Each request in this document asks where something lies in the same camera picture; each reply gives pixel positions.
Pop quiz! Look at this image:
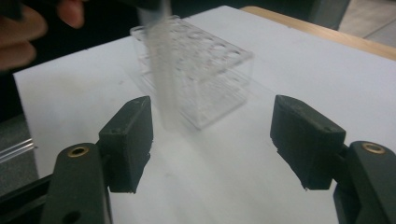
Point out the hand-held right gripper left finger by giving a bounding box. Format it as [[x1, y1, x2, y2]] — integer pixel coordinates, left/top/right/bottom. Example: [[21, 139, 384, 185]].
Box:
[[98, 95, 154, 194]]

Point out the red-capped tube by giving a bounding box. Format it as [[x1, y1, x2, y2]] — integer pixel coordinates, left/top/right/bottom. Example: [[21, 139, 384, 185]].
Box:
[[135, 0, 186, 132]]

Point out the metal floor rail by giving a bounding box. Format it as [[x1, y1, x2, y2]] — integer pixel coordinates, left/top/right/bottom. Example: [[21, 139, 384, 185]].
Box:
[[0, 137, 35, 165]]

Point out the clear plastic tube rack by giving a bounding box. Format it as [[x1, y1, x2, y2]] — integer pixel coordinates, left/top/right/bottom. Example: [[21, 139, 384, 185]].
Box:
[[129, 14, 255, 132]]

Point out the black cabinet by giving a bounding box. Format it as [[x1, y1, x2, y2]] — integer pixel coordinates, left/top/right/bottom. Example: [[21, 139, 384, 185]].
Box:
[[307, 0, 352, 31]]

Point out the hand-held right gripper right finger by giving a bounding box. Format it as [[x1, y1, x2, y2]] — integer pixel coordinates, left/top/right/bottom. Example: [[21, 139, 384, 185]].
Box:
[[269, 94, 347, 191]]

